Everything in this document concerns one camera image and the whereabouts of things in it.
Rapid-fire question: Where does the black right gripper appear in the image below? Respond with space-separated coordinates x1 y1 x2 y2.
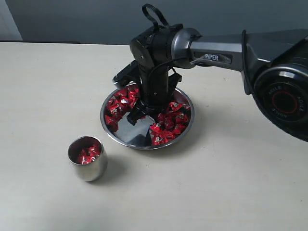
127 65 182 125

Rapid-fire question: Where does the red candy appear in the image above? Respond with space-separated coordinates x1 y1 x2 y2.
104 115 118 132
77 149 96 165
88 145 101 158
150 130 176 146
173 112 189 124

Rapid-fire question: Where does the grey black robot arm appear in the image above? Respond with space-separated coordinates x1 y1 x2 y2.
127 28 308 141

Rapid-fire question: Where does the round steel plate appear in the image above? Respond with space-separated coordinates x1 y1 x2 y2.
100 83 194 150

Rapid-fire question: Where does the steel cup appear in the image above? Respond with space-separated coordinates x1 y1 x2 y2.
67 136 108 182

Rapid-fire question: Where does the red wrapped candy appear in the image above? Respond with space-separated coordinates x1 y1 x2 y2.
150 130 176 146
173 112 189 124
104 115 118 132

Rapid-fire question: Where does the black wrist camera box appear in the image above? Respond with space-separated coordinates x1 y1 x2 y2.
113 60 141 89

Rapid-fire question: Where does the black cable loop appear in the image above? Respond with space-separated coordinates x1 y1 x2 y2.
141 3 171 28

